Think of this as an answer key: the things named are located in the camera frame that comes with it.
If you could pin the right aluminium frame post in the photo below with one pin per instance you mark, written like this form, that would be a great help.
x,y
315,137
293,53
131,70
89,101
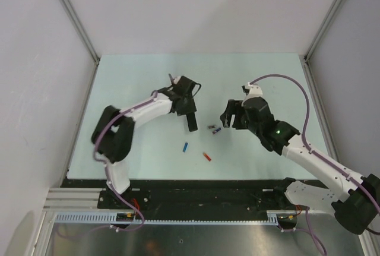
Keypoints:
x,y
323,28

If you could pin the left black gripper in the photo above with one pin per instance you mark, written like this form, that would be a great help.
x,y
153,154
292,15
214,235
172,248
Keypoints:
x,y
191,108

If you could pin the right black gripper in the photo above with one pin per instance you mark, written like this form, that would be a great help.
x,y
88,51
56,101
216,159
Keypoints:
x,y
236,107

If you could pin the aluminium frame post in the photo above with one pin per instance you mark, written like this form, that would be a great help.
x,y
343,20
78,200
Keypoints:
x,y
323,28
79,28

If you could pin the white slotted cable duct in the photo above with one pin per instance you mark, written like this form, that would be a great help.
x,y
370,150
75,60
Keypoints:
x,y
124,218

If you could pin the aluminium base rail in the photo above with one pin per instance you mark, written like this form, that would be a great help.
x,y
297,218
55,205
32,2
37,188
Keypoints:
x,y
72,199

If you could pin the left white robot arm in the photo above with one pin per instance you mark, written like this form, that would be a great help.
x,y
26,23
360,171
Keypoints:
x,y
113,135

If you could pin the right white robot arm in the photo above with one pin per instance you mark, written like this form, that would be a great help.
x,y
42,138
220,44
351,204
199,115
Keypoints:
x,y
353,199

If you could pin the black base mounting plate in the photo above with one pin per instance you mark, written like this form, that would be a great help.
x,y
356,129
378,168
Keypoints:
x,y
208,200

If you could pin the red orange AAA battery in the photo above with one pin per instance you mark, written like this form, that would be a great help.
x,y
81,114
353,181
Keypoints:
x,y
206,156

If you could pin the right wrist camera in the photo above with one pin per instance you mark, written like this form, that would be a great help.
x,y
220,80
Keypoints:
x,y
252,90

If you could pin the left aluminium frame post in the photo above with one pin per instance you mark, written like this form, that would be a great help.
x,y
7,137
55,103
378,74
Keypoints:
x,y
79,28

